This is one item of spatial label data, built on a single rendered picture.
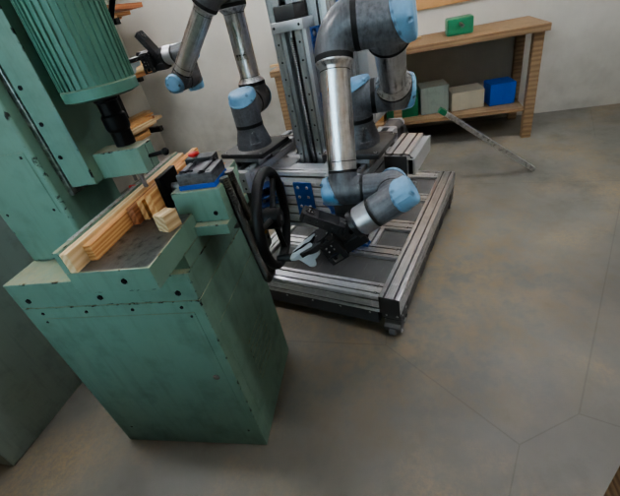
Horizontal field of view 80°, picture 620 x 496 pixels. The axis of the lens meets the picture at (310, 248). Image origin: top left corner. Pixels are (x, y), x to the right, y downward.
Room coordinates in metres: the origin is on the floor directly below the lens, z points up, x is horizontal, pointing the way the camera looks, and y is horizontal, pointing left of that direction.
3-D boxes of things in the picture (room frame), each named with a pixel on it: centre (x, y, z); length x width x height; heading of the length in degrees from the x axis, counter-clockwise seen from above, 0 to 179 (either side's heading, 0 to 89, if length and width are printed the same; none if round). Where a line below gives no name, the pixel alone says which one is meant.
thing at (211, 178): (0.95, 0.23, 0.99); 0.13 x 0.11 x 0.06; 165
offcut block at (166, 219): (0.83, 0.32, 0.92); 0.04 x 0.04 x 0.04; 55
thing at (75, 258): (1.00, 0.44, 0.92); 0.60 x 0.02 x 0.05; 165
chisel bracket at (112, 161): (1.03, 0.43, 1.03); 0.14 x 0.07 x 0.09; 75
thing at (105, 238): (1.05, 0.40, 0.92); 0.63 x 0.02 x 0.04; 165
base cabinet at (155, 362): (1.05, 0.53, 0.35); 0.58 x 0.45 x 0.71; 75
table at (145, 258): (0.97, 0.31, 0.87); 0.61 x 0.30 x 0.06; 165
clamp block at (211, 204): (0.95, 0.23, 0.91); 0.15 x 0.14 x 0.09; 165
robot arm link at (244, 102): (1.65, 0.13, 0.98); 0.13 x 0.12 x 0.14; 160
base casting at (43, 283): (1.05, 0.53, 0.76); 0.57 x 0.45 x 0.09; 75
